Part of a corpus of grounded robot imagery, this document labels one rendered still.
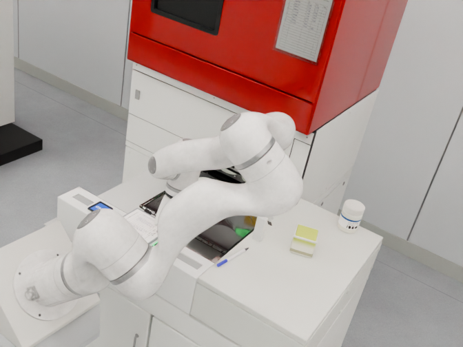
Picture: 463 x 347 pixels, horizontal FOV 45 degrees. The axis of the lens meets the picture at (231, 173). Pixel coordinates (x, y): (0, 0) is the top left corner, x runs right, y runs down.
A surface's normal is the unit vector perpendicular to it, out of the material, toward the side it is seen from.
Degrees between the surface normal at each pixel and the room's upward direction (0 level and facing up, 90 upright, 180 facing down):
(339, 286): 0
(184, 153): 53
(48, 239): 45
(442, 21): 90
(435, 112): 90
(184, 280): 90
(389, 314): 0
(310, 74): 90
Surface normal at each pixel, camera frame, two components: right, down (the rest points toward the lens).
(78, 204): 0.18, -0.85
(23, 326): 0.69, -0.31
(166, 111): -0.53, 0.34
